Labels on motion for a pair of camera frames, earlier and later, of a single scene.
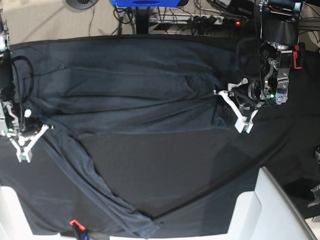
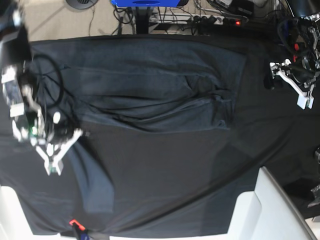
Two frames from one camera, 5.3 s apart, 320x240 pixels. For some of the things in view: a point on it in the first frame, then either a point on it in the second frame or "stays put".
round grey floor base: (82, 4) stays put
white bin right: (268, 213) stays put
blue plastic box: (146, 3) stays put
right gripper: (246, 94) → (307, 78)
